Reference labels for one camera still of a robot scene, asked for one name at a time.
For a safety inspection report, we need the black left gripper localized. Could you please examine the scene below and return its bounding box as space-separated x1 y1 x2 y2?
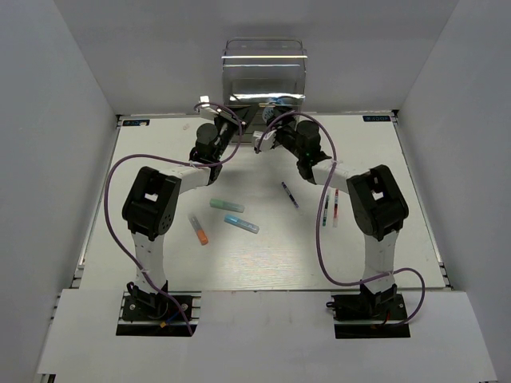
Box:
214 104 259 160

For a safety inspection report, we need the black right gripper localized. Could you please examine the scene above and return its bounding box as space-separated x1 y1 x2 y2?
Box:
268 101 306 160

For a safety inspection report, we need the clear acrylic drawer organizer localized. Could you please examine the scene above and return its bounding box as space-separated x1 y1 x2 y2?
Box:
221 38 307 110

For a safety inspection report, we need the green highlighter marker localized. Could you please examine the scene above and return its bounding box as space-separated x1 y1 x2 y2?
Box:
209 199 244 213

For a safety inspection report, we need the red pen refill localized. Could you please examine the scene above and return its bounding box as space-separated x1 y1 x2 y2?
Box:
332 188 339 227

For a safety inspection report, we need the blue highlighter marker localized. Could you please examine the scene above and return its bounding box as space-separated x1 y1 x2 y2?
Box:
224 215 259 234

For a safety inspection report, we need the green pen refill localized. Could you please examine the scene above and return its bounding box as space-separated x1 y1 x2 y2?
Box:
321 193 331 227

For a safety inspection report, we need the orange highlighter marker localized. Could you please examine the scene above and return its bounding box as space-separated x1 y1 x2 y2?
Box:
188 214 208 246

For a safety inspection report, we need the blue white round jar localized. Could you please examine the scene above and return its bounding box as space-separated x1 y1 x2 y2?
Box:
261 105 275 125

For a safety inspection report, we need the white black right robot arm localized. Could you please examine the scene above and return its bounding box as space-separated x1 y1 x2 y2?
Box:
263 106 409 318

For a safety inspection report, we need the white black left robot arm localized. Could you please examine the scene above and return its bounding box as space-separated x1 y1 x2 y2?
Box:
122 106 257 318

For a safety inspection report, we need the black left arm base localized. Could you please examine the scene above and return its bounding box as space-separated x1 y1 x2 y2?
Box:
116 282 201 338

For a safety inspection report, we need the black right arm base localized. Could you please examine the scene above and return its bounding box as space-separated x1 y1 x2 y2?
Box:
326 285 410 340

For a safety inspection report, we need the purple pen refill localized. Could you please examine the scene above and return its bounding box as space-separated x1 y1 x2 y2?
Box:
281 181 299 209

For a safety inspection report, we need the blue right corner label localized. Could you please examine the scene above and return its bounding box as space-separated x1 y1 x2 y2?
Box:
362 115 391 122

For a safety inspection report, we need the blue corner label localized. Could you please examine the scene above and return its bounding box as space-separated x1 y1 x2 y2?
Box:
362 115 391 122
122 119 150 127

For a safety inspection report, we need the blue left corner label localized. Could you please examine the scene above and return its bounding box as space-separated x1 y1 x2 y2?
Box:
122 119 150 127

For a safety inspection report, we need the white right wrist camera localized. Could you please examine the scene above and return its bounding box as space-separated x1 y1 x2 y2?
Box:
252 130 276 153

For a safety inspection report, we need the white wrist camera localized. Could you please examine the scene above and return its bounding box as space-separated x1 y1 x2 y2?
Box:
194 96 222 120
252 130 276 153

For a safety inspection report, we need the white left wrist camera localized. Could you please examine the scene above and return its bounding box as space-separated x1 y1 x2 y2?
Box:
194 96 222 120

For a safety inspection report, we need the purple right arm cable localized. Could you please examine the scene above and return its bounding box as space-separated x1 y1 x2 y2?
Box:
263 111 426 331

